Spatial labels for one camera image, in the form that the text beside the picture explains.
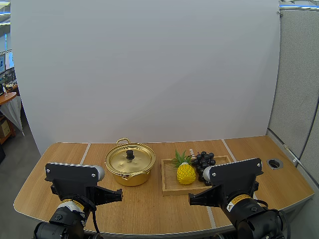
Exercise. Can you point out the bunch of dark toy grapes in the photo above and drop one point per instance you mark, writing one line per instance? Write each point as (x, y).
(203, 159)

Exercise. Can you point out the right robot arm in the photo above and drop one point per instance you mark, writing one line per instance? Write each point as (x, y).
(249, 214)

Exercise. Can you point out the grey partition panel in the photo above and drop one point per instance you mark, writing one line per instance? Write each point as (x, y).
(296, 74)

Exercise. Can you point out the yellow toy pineapple green crown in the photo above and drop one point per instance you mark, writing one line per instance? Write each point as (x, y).
(186, 174)

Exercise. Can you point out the white backdrop sheet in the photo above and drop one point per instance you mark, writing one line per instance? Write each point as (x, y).
(149, 74)

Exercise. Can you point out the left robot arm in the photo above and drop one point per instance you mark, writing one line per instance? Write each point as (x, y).
(64, 222)

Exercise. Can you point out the gold lid with black knob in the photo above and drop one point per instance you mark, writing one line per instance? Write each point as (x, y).
(120, 163)

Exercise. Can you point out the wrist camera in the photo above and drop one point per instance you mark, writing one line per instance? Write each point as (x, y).
(72, 174)
(234, 174)

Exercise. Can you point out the shallow wooden tray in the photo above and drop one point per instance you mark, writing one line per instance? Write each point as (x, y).
(170, 184)

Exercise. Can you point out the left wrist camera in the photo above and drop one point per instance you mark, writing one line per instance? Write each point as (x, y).
(72, 174)

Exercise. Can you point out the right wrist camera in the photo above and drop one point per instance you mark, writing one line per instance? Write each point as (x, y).
(234, 174)

